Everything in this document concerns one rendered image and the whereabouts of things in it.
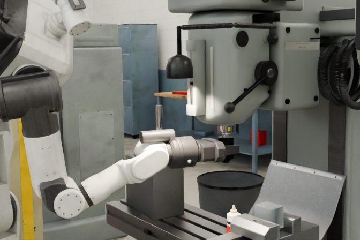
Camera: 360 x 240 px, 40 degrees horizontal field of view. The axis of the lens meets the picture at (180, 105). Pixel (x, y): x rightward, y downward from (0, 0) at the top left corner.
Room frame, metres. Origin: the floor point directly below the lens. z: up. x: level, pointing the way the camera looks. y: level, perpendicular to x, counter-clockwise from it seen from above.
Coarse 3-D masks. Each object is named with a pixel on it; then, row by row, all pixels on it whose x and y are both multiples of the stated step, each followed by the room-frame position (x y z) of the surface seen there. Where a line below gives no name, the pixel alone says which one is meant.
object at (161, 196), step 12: (132, 156) 1.76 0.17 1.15; (168, 168) 1.64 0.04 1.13; (180, 168) 1.67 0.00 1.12; (156, 180) 1.62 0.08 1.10; (168, 180) 1.64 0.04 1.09; (180, 180) 1.67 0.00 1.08; (132, 192) 1.75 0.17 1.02; (144, 192) 1.67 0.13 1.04; (156, 192) 1.62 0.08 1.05; (168, 192) 1.64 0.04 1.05; (180, 192) 1.67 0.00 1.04; (132, 204) 1.76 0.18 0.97; (144, 204) 1.67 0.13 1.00; (156, 204) 1.62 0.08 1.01; (168, 204) 1.64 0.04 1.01; (180, 204) 1.67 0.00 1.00; (156, 216) 1.62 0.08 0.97; (168, 216) 1.64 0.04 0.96
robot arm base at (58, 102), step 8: (40, 72) 1.27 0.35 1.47; (48, 72) 1.27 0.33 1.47; (0, 80) 1.22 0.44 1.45; (8, 80) 1.24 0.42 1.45; (16, 80) 1.24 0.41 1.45; (56, 80) 1.21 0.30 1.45; (0, 88) 1.17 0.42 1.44; (56, 88) 1.20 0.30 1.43; (0, 96) 1.16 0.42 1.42; (56, 96) 1.20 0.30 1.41; (0, 104) 1.16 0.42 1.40; (56, 104) 1.20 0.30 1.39; (0, 112) 1.17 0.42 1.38; (8, 120) 1.20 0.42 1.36
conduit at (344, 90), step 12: (324, 48) 1.47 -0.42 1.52; (336, 48) 1.43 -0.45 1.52; (348, 48) 1.37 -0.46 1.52; (324, 60) 1.41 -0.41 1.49; (336, 60) 1.39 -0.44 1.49; (348, 60) 1.35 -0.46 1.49; (324, 72) 1.40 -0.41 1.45; (336, 72) 1.38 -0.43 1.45; (348, 72) 1.51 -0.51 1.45; (324, 84) 1.41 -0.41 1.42; (336, 84) 1.38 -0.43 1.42; (348, 84) 1.51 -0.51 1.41; (324, 96) 1.46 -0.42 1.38; (336, 96) 1.48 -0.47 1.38; (348, 96) 1.37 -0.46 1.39
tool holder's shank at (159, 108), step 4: (156, 108) 1.69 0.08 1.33; (160, 108) 1.69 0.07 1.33; (156, 112) 1.69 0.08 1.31; (160, 112) 1.69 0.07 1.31; (156, 116) 1.69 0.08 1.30; (160, 116) 1.69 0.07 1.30; (156, 120) 1.69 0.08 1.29; (160, 120) 1.69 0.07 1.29; (156, 124) 1.69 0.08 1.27; (160, 124) 1.69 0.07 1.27; (156, 128) 1.69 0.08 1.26; (160, 128) 1.69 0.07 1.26
